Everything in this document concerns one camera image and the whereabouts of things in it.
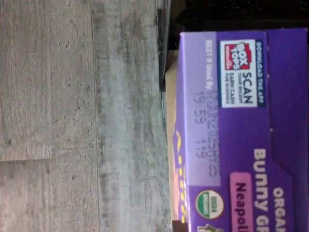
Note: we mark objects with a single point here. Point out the purple Annie's box pink patch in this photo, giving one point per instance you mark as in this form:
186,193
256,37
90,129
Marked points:
241,120

